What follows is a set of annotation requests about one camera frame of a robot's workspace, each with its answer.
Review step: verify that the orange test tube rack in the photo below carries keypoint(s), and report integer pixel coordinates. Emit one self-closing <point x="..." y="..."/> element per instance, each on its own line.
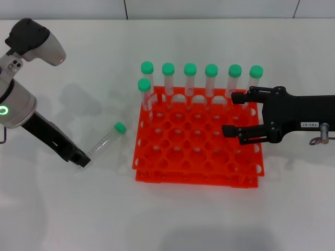
<point x="199" y="183"/>

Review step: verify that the silver left camera bracket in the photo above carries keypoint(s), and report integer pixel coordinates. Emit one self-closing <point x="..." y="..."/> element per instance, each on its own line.
<point x="11" y="66"/>

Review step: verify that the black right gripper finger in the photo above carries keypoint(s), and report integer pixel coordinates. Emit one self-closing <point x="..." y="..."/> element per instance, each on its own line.
<point x="238" y="98"/>
<point x="229" y="131"/>

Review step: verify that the clear test tube green cap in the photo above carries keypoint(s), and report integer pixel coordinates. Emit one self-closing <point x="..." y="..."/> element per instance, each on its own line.
<point x="104" y="142"/>
<point x="144" y="85"/>
<point x="190" y="69"/>
<point x="256" y="71"/>
<point x="234" y="70"/>
<point x="147" y="67"/>
<point x="211" y="70"/>
<point x="168" y="68"/>

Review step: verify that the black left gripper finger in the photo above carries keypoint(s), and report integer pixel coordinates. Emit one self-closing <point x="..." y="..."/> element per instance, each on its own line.
<point x="81" y="159"/>

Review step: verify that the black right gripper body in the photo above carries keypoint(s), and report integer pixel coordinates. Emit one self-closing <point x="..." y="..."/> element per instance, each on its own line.
<point x="290" y="112"/>

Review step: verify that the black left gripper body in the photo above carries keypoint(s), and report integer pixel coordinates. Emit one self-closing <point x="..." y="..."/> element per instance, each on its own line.
<point x="47" y="136"/>

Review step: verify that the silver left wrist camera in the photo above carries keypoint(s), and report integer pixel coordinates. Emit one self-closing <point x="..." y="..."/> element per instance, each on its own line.
<point x="52" y="52"/>

